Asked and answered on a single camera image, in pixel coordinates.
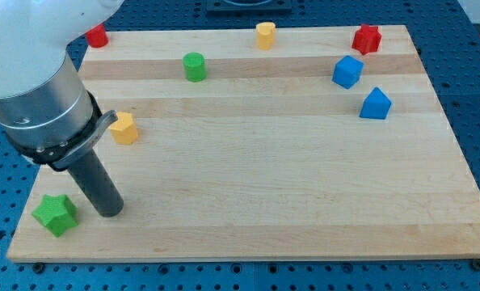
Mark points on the blue cube block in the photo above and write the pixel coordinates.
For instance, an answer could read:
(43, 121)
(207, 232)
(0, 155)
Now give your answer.
(347, 72)

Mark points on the green star block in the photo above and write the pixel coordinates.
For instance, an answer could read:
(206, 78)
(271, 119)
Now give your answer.
(56, 213)

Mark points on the dark blue base plate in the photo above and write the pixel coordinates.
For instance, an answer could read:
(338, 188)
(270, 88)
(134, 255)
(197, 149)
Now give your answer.
(214, 7)

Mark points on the red cylinder block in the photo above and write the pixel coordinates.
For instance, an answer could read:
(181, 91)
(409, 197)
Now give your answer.
(97, 36)

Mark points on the yellow heart block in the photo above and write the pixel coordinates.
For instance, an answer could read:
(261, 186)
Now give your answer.
(265, 35)

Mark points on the green cylinder block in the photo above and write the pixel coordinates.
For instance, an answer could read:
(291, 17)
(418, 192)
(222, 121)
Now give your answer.
(194, 67)

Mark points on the dark grey cylindrical pointer tool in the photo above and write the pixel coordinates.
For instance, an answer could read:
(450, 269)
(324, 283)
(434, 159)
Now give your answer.
(92, 178)

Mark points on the blue pentagon block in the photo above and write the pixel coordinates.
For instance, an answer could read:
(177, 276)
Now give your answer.
(376, 105)

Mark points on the wooden board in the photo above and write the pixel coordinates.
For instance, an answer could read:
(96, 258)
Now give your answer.
(267, 158)

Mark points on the yellow hexagon block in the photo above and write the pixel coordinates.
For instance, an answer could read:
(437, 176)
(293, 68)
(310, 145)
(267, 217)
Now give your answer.
(124, 130)

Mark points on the red star block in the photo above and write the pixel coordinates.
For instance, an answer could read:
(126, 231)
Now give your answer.
(367, 39)

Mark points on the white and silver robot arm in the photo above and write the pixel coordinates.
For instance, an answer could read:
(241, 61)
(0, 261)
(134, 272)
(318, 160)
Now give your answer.
(45, 110)

